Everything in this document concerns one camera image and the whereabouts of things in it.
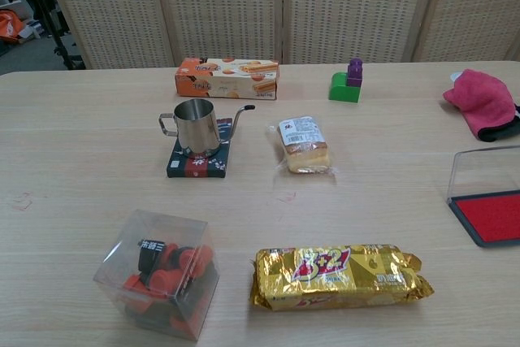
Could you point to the packaged bread slice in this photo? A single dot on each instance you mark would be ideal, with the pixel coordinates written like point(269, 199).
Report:
point(304, 148)

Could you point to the dark patterned box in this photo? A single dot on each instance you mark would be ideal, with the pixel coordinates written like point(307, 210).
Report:
point(203, 168)

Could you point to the steel gooseneck pitcher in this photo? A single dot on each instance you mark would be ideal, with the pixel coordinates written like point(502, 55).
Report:
point(195, 127)

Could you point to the orange biscuit box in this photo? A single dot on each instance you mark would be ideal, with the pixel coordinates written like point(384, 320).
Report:
point(223, 79)

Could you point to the gold biscuit packet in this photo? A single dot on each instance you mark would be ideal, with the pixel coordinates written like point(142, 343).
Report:
point(333, 278)

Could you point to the woven wooden folding screen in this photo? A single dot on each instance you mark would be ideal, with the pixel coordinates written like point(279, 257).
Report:
point(227, 5)

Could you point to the clear box of orange parts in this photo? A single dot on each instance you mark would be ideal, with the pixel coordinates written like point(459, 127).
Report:
point(162, 278)

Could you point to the pink cloth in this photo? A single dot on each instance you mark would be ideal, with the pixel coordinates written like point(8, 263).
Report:
point(483, 99)

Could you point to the red ink pad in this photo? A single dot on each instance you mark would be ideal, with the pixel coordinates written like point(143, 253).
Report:
point(491, 217)

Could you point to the orange bag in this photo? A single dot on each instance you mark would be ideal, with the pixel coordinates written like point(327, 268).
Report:
point(10, 24)

